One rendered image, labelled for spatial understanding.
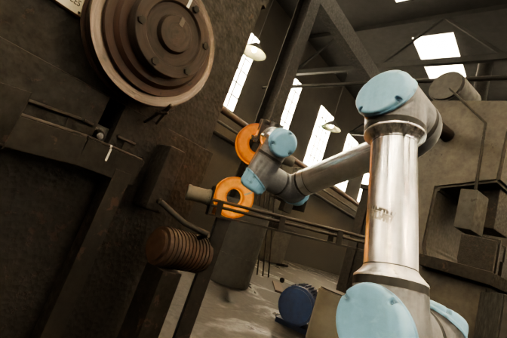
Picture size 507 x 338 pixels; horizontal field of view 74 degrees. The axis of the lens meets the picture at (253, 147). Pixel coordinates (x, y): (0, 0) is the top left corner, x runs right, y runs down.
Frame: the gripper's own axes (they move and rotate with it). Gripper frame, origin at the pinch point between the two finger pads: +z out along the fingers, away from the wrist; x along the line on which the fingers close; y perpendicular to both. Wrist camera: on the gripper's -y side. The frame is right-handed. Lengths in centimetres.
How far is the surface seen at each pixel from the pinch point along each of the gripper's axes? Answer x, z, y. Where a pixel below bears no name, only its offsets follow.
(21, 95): 56, -48, -8
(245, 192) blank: -3.6, 3.6, -20.5
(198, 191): 13.4, 0.9, -25.2
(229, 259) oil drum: -60, 215, -130
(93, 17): 61, -13, 16
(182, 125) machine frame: 27.7, 24.9, -6.2
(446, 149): -190, 144, 51
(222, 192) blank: 5.1, 1.7, -23.1
